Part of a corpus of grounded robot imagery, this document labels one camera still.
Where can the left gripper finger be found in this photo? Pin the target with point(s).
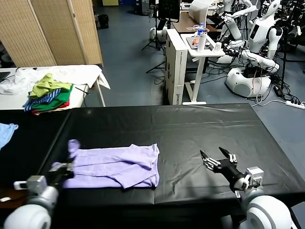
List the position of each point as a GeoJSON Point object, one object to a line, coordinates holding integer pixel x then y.
{"type": "Point", "coordinates": [56, 167]}
{"type": "Point", "coordinates": [70, 164]}

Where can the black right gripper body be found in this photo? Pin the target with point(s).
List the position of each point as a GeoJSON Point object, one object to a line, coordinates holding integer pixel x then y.
{"type": "Point", "coordinates": [232, 174]}

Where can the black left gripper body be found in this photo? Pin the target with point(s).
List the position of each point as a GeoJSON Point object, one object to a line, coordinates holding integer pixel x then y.
{"type": "Point", "coordinates": [59, 175]}

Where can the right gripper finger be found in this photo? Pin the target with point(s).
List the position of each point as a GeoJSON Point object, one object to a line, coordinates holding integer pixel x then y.
{"type": "Point", "coordinates": [231, 159]}
{"type": "Point", "coordinates": [210, 163]}

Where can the lavender t-shirt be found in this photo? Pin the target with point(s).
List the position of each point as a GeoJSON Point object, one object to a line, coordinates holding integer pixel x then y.
{"type": "Point", "coordinates": [114, 164]}

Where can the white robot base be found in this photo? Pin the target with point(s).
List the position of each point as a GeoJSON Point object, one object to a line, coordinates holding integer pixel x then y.
{"type": "Point", "coordinates": [224, 59]}
{"type": "Point", "coordinates": [158, 33]}

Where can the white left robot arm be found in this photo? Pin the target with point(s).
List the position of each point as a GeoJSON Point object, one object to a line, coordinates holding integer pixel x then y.
{"type": "Point", "coordinates": [31, 214]}

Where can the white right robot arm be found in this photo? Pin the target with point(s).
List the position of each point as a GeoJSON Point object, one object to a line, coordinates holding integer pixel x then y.
{"type": "Point", "coordinates": [264, 212]}

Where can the black vinyl table cover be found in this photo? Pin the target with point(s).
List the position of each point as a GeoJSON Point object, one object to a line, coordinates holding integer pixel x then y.
{"type": "Point", "coordinates": [190, 133]}
{"type": "Point", "coordinates": [28, 148]}

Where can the red folded garment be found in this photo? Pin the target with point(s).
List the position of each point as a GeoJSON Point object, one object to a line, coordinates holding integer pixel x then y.
{"type": "Point", "coordinates": [64, 105]}

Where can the light blue garment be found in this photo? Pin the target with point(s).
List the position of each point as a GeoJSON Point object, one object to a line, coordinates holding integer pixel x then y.
{"type": "Point", "coordinates": [6, 134]}

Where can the white side table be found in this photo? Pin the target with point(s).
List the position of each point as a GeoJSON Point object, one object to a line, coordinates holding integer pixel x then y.
{"type": "Point", "coordinates": [76, 100]}

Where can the green folded garment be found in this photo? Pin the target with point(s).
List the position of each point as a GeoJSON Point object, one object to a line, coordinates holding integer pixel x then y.
{"type": "Point", "coordinates": [59, 99]}

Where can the blue striped garment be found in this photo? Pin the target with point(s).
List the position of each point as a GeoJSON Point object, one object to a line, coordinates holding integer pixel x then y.
{"type": "Point", "coordinates": [47, 97]}

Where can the white humanoid robot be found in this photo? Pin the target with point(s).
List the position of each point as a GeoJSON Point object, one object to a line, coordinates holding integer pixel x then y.
{"type": "Point", "coordinates": [245, 82]}
{"type": "Point", "coordinates": [233, 27]}

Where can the black power adapter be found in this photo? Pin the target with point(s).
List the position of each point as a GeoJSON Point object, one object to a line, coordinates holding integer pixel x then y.
{"type": "Point", "coordinates": [278, 91]}

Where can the yellow-green garment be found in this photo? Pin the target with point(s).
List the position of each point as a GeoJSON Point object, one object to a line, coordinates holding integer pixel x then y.
{"type": "Point", "coordinates": [43, 86]}

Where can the white power strip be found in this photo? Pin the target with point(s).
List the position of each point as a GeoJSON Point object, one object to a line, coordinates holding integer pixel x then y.
{"type": "Point", "coordinates": [295, 103]}

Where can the white standing desk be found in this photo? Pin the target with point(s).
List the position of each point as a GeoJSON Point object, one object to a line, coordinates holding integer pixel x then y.
{"type": "Point", "coordinates": [197, 78]}

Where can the white tablecloth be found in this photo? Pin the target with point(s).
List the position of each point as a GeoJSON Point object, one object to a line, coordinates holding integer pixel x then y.
{"type": "Point", "coordinates": [76, 72]}

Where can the crumpled white garment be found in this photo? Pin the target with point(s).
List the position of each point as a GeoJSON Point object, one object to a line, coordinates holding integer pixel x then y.
{"type": "Point", "coordinates": [14, 82]}

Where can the tall white cardboard box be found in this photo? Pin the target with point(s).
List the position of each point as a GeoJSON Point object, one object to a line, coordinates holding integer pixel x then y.
{"type": "Point", "coordinates": [177, 71]}

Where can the black laptop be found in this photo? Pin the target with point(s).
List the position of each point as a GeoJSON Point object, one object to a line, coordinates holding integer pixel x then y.
{"type": "Point", "coordinates": [3, 76]}

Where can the black tripod stand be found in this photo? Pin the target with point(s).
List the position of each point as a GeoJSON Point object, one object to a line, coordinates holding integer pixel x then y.
{"type": "Point", "coordinates": [156, 35]}
{"type": "Point", "coordinates": [156, 66]}

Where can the black pole stand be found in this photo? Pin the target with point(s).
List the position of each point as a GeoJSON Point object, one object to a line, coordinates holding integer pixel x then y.
{"type": "Point", "coordinates": [284, 59]}

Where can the white paper cup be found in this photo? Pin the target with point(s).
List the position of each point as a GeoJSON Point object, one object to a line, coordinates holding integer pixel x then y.
{"type": "Point", "coordinates": [217, 47]}

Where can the grey laptop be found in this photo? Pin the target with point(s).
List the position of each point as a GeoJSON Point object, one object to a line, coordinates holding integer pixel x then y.
{"type": "Point", "coordinates": [209, 44]}

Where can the white tumbler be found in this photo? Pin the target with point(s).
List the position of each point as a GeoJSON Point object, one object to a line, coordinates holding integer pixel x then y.
{"type": "Point", "coordinates": [200, 44]}

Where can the small orange object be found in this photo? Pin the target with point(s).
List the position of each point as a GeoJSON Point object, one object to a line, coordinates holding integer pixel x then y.
{"type": "Point", "coordinates": [195, 41]}

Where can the clear water bottle blue cap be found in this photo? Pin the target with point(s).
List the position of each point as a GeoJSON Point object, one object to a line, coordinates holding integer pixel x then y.
{"type": "Point", "coordinates": [201, 27]}

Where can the bamboo folding screen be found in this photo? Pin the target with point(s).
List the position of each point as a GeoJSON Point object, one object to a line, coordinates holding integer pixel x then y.
{"type": "Point", "coordinates": [47, 31]}

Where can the brown wooden desk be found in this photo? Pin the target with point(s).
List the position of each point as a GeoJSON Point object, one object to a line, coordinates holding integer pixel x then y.
{"type": "Point", "coordinates": [184, 22]}

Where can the black trash bin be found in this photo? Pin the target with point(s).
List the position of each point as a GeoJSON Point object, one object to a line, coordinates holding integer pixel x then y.
{"type": "Point", "coordinates": [103, 21]}

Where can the white curved device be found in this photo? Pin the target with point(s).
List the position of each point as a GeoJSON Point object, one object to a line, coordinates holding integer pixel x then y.
{"type": "Point", "coordinates": [199, 10]}

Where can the black monitor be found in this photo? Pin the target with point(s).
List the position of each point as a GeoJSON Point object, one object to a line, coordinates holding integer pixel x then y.
{"type": "Point", "coordinates": [168, 9]}

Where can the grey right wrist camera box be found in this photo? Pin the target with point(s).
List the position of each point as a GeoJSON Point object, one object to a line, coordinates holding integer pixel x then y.
{"type": "Point", "coordinates": [255, 176]}

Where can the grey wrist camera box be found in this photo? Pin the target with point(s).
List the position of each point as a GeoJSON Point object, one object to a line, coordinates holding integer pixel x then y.
{"type": "Point", "coordinates": [35, 183]}
{"type": "Point", "coordinates": [255, 176]}

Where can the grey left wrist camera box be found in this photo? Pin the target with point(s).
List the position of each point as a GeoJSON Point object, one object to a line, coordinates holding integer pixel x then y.
{"type": "Point", "coordinates": [35, 183]}

